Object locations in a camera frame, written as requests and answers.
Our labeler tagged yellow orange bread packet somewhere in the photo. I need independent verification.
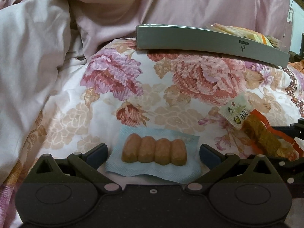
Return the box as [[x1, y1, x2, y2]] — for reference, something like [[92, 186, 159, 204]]
[[229, 26, 272, 47]]

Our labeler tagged floral pink quilt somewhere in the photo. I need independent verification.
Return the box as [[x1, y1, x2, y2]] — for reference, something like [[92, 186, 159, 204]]
[[1, 39, 303, 227]]

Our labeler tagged red spicy snack packet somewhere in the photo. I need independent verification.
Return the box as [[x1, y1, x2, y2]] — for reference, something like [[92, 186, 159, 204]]
[[241, 109, 303, 161]]

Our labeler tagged grey shallow cardboard box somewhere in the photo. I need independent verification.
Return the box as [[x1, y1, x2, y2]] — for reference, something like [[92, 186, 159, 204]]
[[135, 24, 290, 67]]

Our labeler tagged orange cloth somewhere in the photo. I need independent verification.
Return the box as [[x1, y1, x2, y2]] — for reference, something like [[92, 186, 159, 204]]
[[289, 60, 304, 74]]

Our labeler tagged small white cartoon packet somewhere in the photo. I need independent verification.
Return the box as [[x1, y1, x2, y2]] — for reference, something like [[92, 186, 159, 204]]
[[219, 93, 253, 130]]

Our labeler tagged sausage pack light blue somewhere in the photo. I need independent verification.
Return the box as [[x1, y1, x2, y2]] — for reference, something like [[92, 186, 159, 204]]
[[105, 126, 201, 184]]

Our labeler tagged pale pink duvet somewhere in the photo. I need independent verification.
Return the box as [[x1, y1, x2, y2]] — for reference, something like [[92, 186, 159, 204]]
[[1, 0, 80, 186]]

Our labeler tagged shiny pink satin sheet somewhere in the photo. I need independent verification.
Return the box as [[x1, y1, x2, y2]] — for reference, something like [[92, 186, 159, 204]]
[[1, 0, 290, 57]]

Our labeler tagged clear cookie packet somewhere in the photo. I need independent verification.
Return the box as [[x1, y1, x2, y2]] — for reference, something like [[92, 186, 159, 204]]
[[265, 35, 286, 50]]

